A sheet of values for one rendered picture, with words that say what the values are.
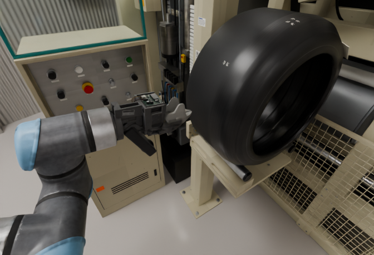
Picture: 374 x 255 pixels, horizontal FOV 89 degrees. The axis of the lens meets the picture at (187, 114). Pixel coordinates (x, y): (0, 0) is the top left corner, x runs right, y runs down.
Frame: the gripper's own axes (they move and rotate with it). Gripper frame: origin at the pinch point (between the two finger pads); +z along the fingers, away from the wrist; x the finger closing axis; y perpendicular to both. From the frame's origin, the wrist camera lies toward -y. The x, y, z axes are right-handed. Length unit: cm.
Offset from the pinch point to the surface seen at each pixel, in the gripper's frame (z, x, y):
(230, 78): 9.8, -3.6, 11.3
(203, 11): 23.8, 31.0, 23.2
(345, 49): 53, -11, 19
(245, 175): 23.2, -10.9, -27.0
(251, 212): 75, 0, -113
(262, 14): 26.0, 4.8, 26.0
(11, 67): -80, 248, -66
